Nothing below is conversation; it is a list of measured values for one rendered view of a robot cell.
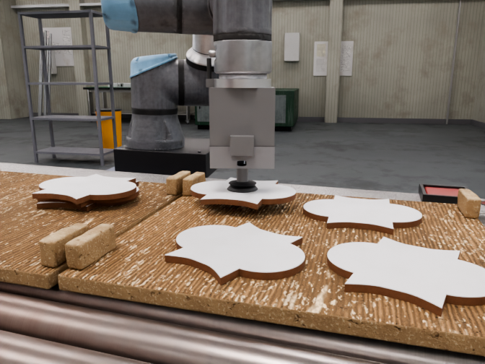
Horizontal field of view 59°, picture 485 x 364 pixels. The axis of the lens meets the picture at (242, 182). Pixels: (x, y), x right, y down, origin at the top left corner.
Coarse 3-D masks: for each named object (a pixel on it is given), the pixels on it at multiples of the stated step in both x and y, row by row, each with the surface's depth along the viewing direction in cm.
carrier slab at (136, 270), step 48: (144, 240) 48; (336, 240) 48; (432, 240) 48; (480, 240) 48; (96, 288) 39; (144, 288) 37; (192, 288) 37; (240, 288) 37; (288, 288) 37; (336, 288) 37; (384, 336) 32; (432, 336) 31; (480, 336) 30
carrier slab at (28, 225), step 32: (0, 192) 68; (32, 192) 68; (160, 192) 68; (0, 224) 53; (32, 224) 53; (64, 224) 53; (96, 224) 53; (128, 224) 53; (0, 256) 44; (32, 256) 44
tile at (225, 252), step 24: (192, 240) 45; (216, 240) 45; (240, 240) 45; (264, 240) 45; (288, 240) 45; (192, 264) 41; (216, 264) 40; (240, 264) 40; (264, 264) 40; (288, 264) 40
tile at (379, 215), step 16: (304, 208) 57; (320, 208) 57; (336, 208) 57; (352, 208) 57; (368, 208) 57; (384, 208) 57; (400, 208) 57; (336, 224) 51; (352, 224) 51; (368, 224) 51; (384, 224) 51; (400, 224) 51; (416, 224) 52
